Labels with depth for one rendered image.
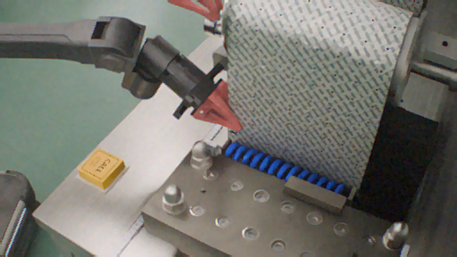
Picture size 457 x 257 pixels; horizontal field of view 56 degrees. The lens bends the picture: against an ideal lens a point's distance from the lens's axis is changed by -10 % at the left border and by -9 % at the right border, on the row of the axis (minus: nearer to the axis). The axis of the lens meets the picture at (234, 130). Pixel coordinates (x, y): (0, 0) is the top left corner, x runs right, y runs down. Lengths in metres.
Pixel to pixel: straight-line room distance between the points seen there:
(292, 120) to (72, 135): 1.79
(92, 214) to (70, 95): 1.78
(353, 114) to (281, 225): 0.19
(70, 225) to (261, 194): 0.37
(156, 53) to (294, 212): 0.33
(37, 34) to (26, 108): 1.87
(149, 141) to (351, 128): 0.47
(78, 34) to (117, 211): 0.34
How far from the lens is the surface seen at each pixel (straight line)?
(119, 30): 0.75
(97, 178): 0.91
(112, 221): 0.87
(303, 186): 0.72
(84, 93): 2.62
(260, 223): 0.69
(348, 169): 0.73
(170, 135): 1.00
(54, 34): 0.78
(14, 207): 1.86
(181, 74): 0.74
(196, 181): 0.74
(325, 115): 0.67
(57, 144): 2.37
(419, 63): 0.63
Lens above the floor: 1.60
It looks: 45 degrees down
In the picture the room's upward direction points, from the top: straight up
